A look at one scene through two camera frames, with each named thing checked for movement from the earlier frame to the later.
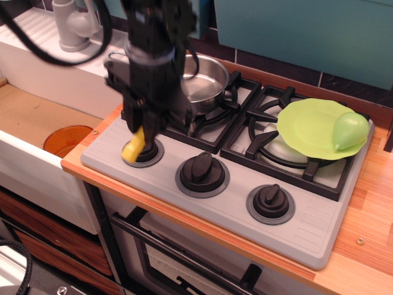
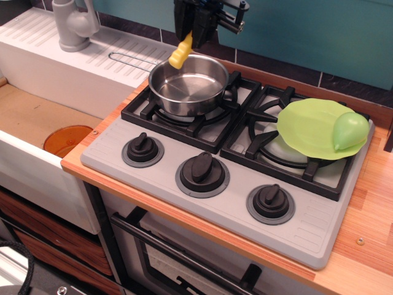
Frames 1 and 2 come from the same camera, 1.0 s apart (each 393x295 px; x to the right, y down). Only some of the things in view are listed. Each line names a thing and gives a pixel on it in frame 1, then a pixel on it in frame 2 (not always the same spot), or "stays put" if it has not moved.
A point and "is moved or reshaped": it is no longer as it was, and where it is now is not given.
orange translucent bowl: x=62 y=139 stays put
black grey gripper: x=159 y=84 -> x=202 y=17
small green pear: x=350 y=129 stays put
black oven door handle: x=245 y=284 stays put
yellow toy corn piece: x=132 y=150 is moved or reshaped
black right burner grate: x=255 y=142 stays put
